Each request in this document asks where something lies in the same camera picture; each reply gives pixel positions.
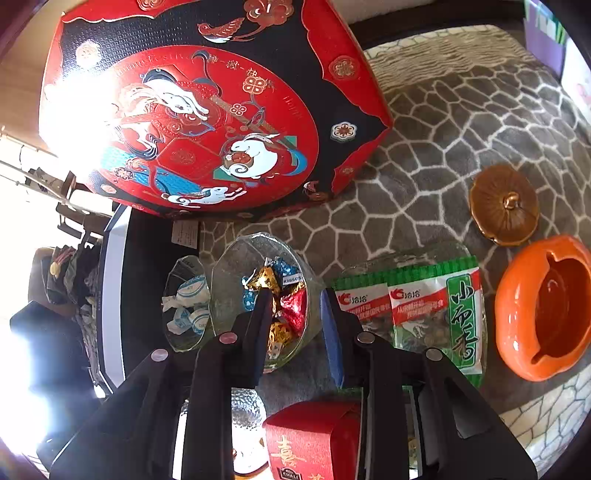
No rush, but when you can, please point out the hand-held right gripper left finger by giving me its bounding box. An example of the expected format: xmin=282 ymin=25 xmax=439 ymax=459
xmin=48 ymin=288 xmax=275 ymax=480

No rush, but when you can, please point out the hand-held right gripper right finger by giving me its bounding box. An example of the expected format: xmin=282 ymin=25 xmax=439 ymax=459
xmin=321 ymin=288 xmax=539 ymax=480

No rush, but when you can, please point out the pile of foil-wrapped chocolates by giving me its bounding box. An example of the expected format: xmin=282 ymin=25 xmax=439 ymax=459
xmin=242 ymin=258 xmax=308 ymax=361

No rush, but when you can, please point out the green snack packet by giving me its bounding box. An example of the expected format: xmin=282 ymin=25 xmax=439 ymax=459
xmin=387 ymin=256 xmax=488 ymax=386
xmin=332 ymin=276 xmax=398 ymax=342

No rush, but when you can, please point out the white blue candy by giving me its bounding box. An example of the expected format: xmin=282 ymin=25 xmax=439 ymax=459
xmin=161 ymin=274 xmax=211 ymax=313
xmin=166 ymin=309 xmax=195 ymax=335
xmin=191 ymin=308 xmax=213 ymax=335

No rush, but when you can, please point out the clear glass bowl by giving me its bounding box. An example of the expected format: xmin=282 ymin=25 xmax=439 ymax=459
xmin=210 ymin=233 xmax=326 ymax=374

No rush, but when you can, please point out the green-tinted glass bowl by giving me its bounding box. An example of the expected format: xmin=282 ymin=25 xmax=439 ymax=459
xmin=163 ymin=255 xmax=218 ymax=354

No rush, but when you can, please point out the white box with black rim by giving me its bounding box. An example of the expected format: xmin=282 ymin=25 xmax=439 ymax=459
xmin=92 ymin=203 xmax=208 ymax=398

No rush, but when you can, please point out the pile of clothes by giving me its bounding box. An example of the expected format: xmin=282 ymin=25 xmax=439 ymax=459
xmin=41 ymin=244 xmax=105 ymax=333

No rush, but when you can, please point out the textured glass cup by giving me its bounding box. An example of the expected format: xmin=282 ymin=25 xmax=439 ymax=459
xmin=182 ymin=388 xmax=269 ymax=476

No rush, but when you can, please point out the red paper gift box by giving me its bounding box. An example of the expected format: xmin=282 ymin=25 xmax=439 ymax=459
xmin=263 ymin=401 xmax=368 ymax=480

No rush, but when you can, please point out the dark wooden chair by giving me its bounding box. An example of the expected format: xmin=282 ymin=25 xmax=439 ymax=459
xmin=23 ymin=168 xmax=112 ymax=241

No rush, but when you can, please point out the orange ceramic pumpkin bowl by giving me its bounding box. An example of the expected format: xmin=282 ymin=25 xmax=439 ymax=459
xmin=494 ymin=234 xmax=591 ymax=381

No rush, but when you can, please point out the brown ceramic lid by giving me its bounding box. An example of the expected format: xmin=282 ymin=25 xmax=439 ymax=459
xmin=468 ymin=165 xmax=541 ymax=246

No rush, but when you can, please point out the grey white patterned blanket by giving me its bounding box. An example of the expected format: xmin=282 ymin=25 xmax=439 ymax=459
xmin=198 ymin=25 xmax=591 ymax=462

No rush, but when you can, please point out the red black printed box lid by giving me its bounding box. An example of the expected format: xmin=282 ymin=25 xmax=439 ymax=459
xmin=37 ymin=0 xmax=394 ymax=219

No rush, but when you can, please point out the purple plastic file box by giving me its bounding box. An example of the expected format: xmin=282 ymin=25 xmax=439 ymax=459
xmin=524 ymin=0 xmax=570 ymax=79

